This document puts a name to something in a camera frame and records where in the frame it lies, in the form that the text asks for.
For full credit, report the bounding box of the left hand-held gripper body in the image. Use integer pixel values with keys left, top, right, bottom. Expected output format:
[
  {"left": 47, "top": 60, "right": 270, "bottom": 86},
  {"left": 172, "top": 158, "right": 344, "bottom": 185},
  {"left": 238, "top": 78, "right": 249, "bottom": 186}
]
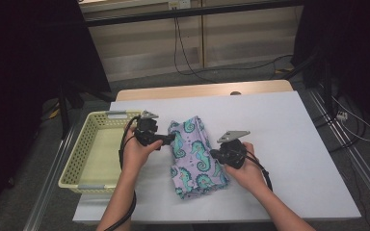
[{"left": 134, "top": 110, "right": 163, "bottom": 147}]

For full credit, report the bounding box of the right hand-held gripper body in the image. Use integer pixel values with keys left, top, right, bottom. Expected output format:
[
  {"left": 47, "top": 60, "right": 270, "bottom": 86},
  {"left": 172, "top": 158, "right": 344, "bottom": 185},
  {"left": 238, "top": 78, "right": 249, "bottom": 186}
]
[{"left": 213, "top": 129, "right": 251, "bottom": 170}]

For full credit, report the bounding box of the purple seahorse print garment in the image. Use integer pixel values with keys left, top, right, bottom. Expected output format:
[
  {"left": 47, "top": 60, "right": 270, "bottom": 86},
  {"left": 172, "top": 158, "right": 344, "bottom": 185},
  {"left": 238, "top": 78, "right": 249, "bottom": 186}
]
[{"left": 167, "top": 115, "right": 230, "bottom": 200}]

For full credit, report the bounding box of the yellow perforated plastic basket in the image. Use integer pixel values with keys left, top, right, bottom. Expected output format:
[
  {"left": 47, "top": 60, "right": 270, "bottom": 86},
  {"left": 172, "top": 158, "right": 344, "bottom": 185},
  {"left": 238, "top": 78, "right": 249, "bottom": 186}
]
[{"left": 58, "top": 110, "right": 146, "bottom": 195}]

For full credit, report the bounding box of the person's left hand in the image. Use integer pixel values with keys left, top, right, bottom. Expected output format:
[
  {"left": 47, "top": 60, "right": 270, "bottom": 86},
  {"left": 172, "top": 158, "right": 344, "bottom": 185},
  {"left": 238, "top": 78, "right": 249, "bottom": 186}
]
[{"left": 121, "top": 126, "right": 163, "bottom": 181}]

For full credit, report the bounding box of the person's right hand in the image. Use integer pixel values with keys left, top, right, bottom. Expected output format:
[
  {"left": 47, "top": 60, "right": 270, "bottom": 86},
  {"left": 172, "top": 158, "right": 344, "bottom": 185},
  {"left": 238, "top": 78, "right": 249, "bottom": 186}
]
[{"left": 225, "top": 141, "right": 268, "bottom": 196}]

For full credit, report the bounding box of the light wooden table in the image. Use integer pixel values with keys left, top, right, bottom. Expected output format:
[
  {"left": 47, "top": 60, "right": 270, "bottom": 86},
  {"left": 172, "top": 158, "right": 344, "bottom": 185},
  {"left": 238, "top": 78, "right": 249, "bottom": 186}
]
[{"left": 115, "top": 79, "right": 294, "bottom": 102}]

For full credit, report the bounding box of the white table cover sheet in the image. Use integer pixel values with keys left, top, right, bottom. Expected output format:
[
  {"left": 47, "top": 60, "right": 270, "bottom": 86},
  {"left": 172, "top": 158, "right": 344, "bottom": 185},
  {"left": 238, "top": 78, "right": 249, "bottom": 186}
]
[{"left": 72, "top": 90, "right": 362, "bottom": 224}]

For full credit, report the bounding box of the black tripod stand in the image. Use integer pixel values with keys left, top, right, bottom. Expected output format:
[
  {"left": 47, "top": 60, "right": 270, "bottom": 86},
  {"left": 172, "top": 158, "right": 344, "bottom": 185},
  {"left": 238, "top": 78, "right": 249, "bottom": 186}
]
[{"left": 57, "top": 81, "right": 117, "bottom": 141}]

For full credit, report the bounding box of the black metal stand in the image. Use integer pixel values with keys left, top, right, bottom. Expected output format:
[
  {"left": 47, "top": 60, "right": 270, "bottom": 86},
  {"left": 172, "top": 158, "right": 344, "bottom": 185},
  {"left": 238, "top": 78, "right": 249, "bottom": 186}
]
[{"left": 280, "top": 52, "right": 335, "bottom": 112}]

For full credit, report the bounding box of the black horizontal bar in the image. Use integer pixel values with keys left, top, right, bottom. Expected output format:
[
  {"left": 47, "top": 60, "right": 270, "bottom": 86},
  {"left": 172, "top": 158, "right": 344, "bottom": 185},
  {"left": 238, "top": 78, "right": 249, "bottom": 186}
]
[{"left": 84, "top": 0, "right": 304, "bottom": 28}]

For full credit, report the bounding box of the black curtain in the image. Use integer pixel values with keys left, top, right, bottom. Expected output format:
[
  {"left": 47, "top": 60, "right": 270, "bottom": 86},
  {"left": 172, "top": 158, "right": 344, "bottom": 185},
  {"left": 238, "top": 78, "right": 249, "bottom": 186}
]
[
  {"left": 0, "top": 0, "right": 112, "bottom": 222},
  {"left": 293, "top": 0, "right": 370, "bottom": 136}
]

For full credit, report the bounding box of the left hand-held gripper black cable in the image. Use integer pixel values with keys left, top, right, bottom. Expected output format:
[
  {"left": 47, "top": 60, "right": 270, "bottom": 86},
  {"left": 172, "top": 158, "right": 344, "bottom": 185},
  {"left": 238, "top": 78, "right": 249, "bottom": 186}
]
[{"left": 104, "top": 115, "right": 143, "bottom": 231}]

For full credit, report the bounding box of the hand-held gripper black cable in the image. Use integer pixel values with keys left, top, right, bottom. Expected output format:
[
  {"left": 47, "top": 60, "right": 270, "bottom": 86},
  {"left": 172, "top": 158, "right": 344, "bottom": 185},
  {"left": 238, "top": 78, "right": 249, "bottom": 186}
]
[
  {"left": 104, "top": 115, "right": 143, "bottom": 231},
  {"left": 245, "top": 150, "right": 274, "bottom": 193}
]

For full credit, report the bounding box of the right hand-held gripper black cable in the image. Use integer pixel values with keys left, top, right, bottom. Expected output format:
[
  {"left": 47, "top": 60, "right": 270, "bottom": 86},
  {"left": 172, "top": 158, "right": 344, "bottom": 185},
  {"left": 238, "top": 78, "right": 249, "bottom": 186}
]
[{"left": 245, "top": 150, "right": 274, "bottom": 193}]

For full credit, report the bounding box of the black hanging power cable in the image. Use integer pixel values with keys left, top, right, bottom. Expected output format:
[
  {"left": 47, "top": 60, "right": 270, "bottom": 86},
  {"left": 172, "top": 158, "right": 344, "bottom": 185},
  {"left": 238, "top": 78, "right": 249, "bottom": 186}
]
[{"left": 172, "top": 8, "right": 295, "bottom": 85}]

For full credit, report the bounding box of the black floor cable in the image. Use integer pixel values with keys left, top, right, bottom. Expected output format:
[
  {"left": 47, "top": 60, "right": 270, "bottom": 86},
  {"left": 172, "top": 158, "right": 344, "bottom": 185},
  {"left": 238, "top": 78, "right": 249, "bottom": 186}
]
[{"left": 312, "top": 95, "right": 369, "bottom": 153}]

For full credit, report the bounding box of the aluminium floor rail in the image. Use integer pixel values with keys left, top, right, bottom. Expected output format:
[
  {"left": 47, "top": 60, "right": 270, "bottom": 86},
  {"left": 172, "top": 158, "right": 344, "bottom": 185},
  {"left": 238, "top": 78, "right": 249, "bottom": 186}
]
[
  {"left": 22, "top": 126, "right": 76, "bottom": 231},
  {"left": 307, "top": 89, "right": 370, "bottom": 211}
]

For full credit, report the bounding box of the white floor cable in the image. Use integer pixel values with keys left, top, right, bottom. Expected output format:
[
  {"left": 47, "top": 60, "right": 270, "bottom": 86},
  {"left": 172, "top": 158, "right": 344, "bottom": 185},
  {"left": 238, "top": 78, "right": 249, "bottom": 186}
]
[{"left": 331, "top": 95, "right": 370, "bottom": 143}]

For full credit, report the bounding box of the white wall socket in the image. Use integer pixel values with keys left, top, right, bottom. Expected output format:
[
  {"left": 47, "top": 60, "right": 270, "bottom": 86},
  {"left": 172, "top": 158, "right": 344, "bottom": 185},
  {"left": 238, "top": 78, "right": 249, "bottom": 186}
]
[{"left": 168, "top": 0, "right": 192, "bottom": 11}]

